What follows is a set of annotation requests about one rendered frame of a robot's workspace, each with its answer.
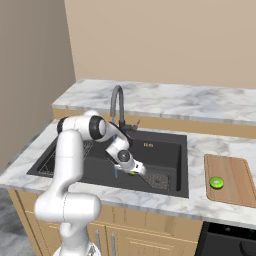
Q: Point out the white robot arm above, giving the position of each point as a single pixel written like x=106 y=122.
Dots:
x=68 y=173

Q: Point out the faucet water stream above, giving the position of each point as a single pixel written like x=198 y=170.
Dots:
x=115 y=172

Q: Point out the green kiwi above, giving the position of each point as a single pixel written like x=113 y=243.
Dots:
x=216 y=182
x=132 y=173

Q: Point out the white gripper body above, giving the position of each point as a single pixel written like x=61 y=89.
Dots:
x=139 y=168

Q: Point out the black kitchen sink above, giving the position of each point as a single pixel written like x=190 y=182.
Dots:
x=156 y=160

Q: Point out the dark grey sink faucet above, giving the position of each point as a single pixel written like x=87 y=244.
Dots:
x=118 y=110

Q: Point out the wooden cupboard door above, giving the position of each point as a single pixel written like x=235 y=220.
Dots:
x=151 y=243
x=96 y=238

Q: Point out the black dishwasher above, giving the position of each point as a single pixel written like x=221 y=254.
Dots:
x=226 y=240

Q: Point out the wooden cutting board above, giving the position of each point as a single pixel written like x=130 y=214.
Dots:
x=230 y=181

